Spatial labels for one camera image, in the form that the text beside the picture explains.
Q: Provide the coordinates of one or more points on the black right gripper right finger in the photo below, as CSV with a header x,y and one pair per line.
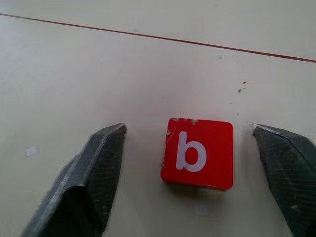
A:
x,y
288,168

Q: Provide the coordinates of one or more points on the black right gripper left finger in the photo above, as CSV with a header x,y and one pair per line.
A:
x,y
89,177

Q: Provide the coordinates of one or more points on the red letter b block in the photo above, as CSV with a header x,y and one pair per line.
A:
x,y
217,153

